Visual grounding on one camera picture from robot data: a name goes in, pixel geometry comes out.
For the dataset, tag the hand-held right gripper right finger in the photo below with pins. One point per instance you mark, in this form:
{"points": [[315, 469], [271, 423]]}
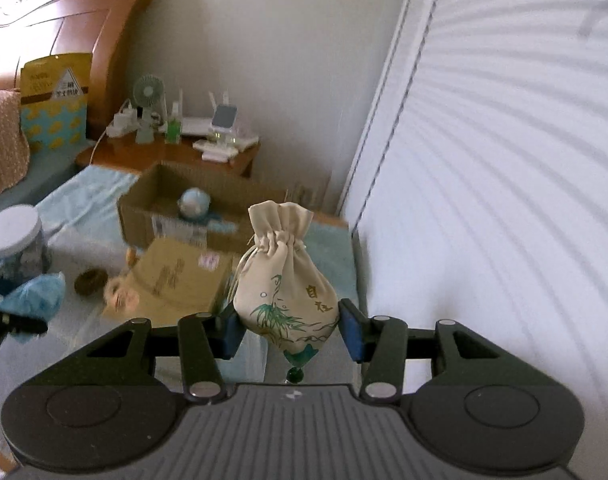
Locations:
{"points": [[351, 336]]}

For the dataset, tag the yellow blue snack bag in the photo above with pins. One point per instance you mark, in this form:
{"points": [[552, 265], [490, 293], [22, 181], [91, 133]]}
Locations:
{"points": [[54, 105]]}

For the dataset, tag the blue face mask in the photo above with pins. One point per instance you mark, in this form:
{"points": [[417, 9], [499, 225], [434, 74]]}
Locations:
{"points": [[34, 296]]}

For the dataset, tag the wooden headboard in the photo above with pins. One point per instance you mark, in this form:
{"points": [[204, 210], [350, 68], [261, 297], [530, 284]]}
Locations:
{"points": [[84, 15]]}

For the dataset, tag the white router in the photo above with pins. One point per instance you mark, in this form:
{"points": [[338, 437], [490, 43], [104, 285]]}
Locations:
{"points": [[196, 125]]}

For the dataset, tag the green desk fan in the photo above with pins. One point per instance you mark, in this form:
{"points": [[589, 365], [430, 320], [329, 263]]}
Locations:
{"points": [[146, 91]]}

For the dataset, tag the white charger plug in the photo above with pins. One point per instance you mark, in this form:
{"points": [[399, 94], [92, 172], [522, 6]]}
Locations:
{"points": [[126, 112]]}

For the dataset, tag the phone on stand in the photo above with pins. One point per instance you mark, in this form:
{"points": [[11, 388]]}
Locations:
{"points": [[225, 115]]}

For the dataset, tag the white flat device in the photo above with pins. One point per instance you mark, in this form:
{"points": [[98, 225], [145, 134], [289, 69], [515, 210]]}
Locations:
{"points": [[245, 139]]}

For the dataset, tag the wooden nightstand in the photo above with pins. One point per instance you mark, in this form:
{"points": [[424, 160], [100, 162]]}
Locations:
{"points": [[184, 152]]}

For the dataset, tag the clear jar white lid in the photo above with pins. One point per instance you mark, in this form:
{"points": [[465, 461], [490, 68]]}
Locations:
{"points": [[14, 240]]}

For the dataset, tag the pale blue plush ball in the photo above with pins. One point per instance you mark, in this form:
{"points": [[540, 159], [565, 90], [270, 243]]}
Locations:
{"points": [[194, 202]]}

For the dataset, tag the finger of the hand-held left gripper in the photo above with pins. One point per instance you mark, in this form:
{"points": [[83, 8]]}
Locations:
{"points": [[14, 325]]}

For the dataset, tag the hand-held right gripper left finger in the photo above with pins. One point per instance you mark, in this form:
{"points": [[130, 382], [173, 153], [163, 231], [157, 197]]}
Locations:
{"points": [[231, 334]]}

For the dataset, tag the green bottle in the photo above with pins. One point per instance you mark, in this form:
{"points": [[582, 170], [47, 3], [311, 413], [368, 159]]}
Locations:
{"points": [[173, 127]]}

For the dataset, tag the closed brown cardboard box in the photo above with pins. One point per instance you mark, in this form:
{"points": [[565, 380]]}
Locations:
{"points": [[184, 270]]}

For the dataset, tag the white power strip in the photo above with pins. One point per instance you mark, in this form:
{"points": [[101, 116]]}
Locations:
{"points": [[121, 127]]}

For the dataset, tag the small orange soft item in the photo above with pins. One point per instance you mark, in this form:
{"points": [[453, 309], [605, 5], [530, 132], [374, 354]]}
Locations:
{"points": [[132, 256]]}

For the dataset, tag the white louvered wardrobe door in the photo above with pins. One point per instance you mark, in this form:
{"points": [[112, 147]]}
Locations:
{"points": [[484, 160]]}

